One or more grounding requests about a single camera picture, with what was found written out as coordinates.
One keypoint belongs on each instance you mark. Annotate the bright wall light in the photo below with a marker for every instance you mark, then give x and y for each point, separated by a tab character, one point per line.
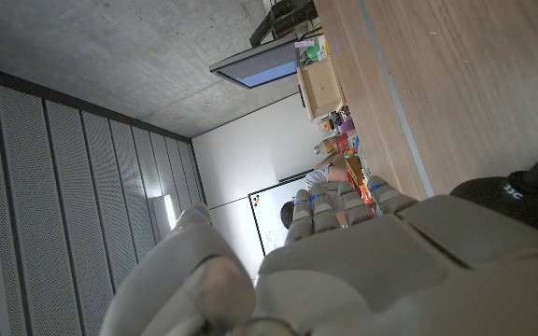
170	212

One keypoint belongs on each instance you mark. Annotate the black computer monitor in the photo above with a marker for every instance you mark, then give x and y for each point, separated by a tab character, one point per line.
264	65

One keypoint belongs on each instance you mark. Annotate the clear plastic bottle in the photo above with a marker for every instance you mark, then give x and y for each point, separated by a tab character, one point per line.
324	146

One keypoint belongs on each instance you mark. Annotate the green round toy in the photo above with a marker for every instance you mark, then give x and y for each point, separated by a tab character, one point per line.
312	52

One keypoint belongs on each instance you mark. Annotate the small black round device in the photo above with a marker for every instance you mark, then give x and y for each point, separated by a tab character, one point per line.
521	196

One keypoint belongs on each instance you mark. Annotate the seated person in grey t-shirt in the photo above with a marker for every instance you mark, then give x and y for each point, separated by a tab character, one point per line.
325	175

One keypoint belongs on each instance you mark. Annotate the red labelled tin can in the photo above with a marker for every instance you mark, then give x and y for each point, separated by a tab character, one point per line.
342	142

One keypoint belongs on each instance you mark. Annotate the purple cup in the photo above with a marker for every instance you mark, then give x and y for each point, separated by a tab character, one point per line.
346	126

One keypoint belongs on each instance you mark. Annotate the whiteboard with black frame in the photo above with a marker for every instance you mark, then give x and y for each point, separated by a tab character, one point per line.
269	219

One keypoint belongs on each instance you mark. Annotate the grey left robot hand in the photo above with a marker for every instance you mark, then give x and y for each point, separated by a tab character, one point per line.
367	280

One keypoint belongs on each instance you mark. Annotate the light wooden box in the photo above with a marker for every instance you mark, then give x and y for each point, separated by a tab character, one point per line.
320	88

